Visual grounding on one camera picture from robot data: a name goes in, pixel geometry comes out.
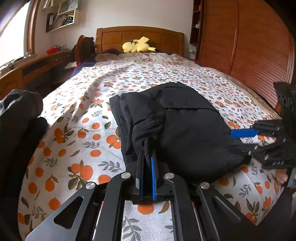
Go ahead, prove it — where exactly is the large black coat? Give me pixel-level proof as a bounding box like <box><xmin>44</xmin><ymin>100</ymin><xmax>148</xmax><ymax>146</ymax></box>
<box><xmin>110</xmin><ymin>82</ymin><xmax>251</xmax><ymax>183</ymax></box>

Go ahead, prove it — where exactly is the dark folded clothes pile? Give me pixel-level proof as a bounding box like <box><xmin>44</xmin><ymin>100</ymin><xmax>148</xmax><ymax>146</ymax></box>
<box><xmin>1</xmin><ymin>89</ymin><xmax>48</xmax><ymax>240</ymax></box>

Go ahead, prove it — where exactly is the person's right hand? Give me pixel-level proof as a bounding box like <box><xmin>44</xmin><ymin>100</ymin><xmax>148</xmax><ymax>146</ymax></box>
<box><xmin>275</xmin><ymin>169</ymin><xmax>288</xmax><ymax>185</ymax></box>

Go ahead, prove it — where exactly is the orange print bed sheet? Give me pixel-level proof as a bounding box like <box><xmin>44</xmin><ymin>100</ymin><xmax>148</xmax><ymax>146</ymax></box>
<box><xmin>18</xmin><ymin>60</ymin><xmax>284</xmax><ymax>240</ymax></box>

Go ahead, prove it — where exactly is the wooden louvered wardrobe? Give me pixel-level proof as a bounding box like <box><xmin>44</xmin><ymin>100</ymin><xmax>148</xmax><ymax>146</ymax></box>
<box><xmin>190</xmin><ymin>1</ymin><xmax>295</xmax><ymax>112</ymax></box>

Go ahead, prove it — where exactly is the wooden headboard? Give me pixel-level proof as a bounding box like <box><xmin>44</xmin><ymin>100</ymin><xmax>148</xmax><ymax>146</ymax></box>
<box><xmin>95</xmin><ymin>26</ymin><xmax>185</xmax><ymax>57</ymax></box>

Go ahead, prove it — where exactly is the floral quilt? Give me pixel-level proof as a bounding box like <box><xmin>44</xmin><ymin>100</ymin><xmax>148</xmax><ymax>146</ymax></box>
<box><xmin>94</xmin><ymin>52</ymin><xmax>202</xmax><ymax>68</ymax></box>

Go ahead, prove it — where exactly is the yellow plush toy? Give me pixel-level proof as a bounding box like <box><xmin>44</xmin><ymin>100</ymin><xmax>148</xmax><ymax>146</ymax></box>
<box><xmin>122</xmin><ymin>37</ymin><xmax>156</xmax><ymax>53</ymax></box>

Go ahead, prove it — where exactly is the wooden desk cabinet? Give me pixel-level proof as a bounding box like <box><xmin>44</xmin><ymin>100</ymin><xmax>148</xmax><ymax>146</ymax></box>
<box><xmin>0</xmin><ymin>50</ymin><xmax>72</xmax><ymax>99</ymax></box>

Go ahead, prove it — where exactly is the dark wooden chair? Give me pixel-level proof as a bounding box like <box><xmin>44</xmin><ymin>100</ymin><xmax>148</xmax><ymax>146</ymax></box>
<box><xmin>71</xmin><ymin>35</ymin><xmax>95</xmax><ymax>66</ymax></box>

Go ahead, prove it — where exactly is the window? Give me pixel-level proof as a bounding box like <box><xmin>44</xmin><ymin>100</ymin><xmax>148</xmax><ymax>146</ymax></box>
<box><xmin>1</xmin><ymin>0</ymin><xmax>40</xmax><ymax>66</ymax></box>

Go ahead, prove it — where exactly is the white wall shelf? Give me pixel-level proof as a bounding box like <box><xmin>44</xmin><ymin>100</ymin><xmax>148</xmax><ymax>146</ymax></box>
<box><xmin>42</xmin><ymin>0</ymin><xmax>80</xmax><ymax>33</ymax></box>

